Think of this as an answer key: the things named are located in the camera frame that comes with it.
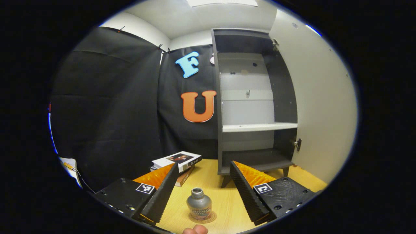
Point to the white paper object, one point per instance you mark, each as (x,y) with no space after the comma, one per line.
(70,169)

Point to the black backdrop cloth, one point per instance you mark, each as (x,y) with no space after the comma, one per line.
(107,107)

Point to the grey cabinet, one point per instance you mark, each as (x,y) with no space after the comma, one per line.
(282,97)

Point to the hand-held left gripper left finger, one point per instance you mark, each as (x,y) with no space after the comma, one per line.
(162,195)

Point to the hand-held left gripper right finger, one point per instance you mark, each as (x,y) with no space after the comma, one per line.
(247,195)

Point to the round brown coaster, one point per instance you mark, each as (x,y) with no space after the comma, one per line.
(213,217)

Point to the large ceiling light panel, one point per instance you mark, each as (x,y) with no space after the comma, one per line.
(222,2)

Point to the silver bottle with pink label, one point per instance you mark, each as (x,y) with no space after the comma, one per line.
(199,203)

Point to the beige cabinet door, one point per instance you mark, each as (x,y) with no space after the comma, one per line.
(325,97)

